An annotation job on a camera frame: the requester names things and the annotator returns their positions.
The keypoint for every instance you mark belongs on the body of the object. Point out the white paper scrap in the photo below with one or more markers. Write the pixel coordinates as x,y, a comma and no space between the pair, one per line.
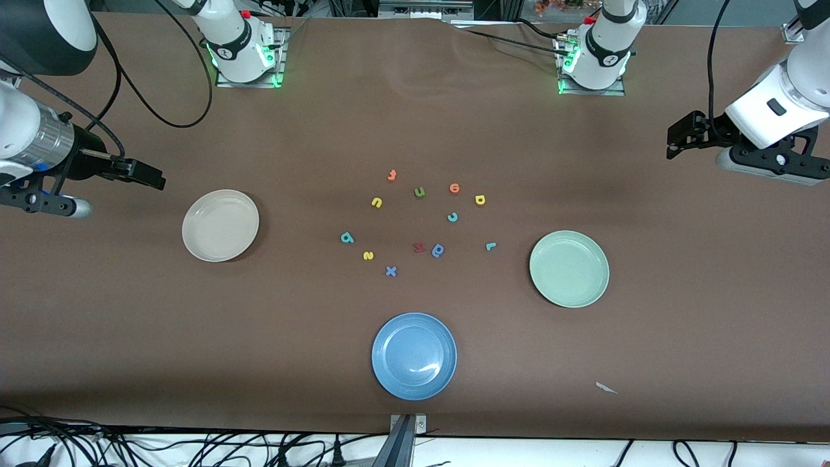
606,388

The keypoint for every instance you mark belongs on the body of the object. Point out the grey metal device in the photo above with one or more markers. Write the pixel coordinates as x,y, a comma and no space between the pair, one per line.
425,8

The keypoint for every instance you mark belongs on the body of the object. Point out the brown table cover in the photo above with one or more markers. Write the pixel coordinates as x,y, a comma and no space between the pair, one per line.
415,117

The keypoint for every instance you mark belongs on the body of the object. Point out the orange dried plant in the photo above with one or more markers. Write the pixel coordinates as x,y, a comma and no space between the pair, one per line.
564,5

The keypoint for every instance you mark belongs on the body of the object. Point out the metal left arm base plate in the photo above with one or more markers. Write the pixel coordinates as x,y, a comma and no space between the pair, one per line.
593,92

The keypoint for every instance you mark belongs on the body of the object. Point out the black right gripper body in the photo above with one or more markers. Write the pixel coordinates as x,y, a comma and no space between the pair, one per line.
87,155

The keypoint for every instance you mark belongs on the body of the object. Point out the pale green plate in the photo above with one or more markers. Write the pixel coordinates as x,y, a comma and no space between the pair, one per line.
569,268

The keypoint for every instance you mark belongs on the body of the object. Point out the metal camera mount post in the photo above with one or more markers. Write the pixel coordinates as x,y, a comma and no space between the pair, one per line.
399,447

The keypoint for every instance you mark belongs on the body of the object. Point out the beige brown plate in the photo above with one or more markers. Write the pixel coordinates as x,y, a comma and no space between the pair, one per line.
220,226

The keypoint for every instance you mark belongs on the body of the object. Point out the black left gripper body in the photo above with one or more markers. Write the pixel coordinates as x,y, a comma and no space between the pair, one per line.
712,132

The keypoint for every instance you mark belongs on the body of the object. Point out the aluminium frame corner bracket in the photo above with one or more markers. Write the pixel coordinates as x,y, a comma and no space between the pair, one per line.
791,34

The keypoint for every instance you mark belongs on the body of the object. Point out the blue letter a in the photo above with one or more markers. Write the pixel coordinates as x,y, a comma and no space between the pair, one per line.
443,249

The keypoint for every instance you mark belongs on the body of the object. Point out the teal letter a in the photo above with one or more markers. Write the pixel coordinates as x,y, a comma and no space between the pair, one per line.
344,237

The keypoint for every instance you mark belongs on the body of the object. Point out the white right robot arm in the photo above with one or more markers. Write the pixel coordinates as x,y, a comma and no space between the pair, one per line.
237,39

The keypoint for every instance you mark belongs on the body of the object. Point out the blue plate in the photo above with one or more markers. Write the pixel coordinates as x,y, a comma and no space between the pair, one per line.
414,357

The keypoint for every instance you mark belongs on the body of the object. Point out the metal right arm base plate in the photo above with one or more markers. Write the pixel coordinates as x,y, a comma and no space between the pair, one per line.
249,84

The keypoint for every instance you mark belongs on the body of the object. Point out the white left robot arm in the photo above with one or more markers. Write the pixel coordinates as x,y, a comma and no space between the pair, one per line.
606,52

